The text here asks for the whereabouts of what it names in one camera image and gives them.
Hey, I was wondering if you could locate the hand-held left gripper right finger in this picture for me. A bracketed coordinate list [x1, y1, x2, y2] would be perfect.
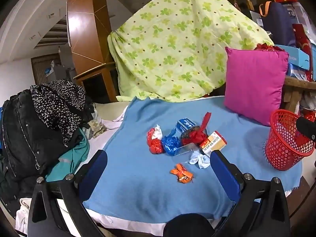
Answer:
[210, 150, 292, 237]

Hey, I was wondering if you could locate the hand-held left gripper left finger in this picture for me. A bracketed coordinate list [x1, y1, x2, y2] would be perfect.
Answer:
[27, 149, 109, 237]

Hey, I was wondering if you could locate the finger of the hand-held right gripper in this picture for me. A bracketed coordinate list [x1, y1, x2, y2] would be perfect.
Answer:
[296, 116, 316, 151]

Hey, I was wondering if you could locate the red mesh basket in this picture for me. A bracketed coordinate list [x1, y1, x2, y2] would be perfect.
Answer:
[265, 109, 315, 171]

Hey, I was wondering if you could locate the black plastic bag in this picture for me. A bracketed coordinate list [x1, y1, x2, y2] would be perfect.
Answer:
[181, 125, 203, 140]

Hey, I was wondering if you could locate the blue plastic bag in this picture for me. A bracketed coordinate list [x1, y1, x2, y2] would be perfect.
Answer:
[161, 128, 181, 156]

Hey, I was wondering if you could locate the white bag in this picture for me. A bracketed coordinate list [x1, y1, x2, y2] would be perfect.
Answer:
[152, 125, 163, 139]

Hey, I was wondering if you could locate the teal garment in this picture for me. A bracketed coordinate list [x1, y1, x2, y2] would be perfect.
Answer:
[46, 128, 90, 182]

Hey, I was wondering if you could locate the white crumpled tissue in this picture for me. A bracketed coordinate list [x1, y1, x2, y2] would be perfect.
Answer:
[188, 152, 211, 170]

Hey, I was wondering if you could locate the orange and white box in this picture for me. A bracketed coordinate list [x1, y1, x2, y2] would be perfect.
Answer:
[199, 130, 228, 158]

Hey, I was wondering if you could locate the orange wrapper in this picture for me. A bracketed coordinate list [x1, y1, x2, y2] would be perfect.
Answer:
[170, 163, 194, 184]

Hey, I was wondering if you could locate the patterned grey cloth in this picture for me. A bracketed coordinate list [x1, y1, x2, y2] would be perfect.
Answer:
[86, 118, 108, 139]

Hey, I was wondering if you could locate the blue blanket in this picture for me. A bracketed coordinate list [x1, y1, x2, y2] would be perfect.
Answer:
[83, 96, 303, 224]

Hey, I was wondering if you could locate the clear plastic pack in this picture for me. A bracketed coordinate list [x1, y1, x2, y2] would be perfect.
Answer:
[173, 144, 201, 157]

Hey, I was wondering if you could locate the wooden table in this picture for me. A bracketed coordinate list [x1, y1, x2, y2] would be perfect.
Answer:
[283, 75, 316, 114]

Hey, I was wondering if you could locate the white and blue printed box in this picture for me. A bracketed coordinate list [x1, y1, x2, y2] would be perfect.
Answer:
[286, 63, 308, 81]

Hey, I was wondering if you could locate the small blue box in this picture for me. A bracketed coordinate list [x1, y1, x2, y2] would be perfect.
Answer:
[176, 118, 197, 134]

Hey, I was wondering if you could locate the pink pillow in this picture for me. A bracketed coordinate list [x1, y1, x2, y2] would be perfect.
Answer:
[224, 46, 290, 127]

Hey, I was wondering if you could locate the light blue box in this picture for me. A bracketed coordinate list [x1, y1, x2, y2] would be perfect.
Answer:
[274, 44, 310, 71]

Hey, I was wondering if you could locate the black white-spotted cloth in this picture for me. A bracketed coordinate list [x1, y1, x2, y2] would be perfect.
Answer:
[30, 79, 86, 147]

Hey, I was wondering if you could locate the black jacket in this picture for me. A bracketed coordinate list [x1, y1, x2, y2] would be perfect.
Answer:
[0, 89, 86, 203]

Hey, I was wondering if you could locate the red gift bag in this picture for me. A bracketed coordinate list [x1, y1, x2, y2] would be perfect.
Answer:
[292, 23, 316, 82]

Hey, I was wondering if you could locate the shiny red plastic bag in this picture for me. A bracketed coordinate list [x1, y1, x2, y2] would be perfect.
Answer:
[254, 43, 288, 53]

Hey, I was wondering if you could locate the wooden door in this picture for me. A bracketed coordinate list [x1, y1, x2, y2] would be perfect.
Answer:
[31, 54, 62, 86]

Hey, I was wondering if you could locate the green floral blanket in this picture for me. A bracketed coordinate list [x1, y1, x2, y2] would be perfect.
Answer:
[107, 0, 274, 103]

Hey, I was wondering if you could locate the navy bag with orange handles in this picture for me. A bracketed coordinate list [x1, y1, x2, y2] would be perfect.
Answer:
[258, 1, 297, 47]

